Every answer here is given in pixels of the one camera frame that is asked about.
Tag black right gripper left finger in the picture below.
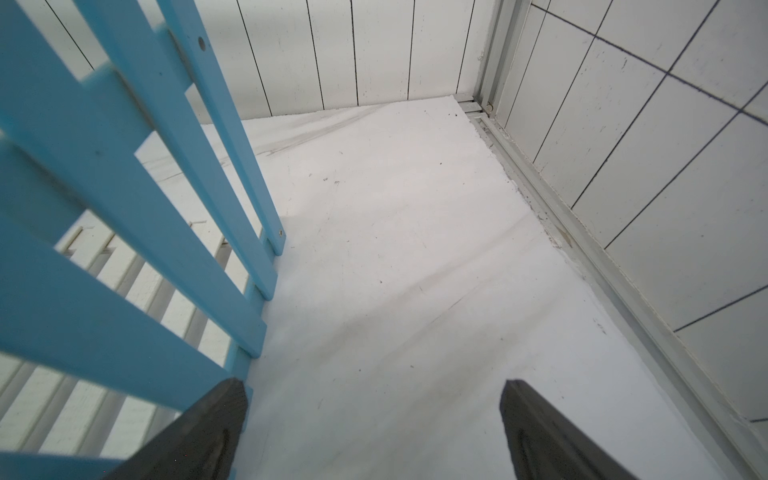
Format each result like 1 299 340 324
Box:
105 378 249 479

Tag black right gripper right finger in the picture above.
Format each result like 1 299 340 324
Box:
499 379 635 479

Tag blue and white slatted shelf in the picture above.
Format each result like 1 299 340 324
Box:
1 1 285 479

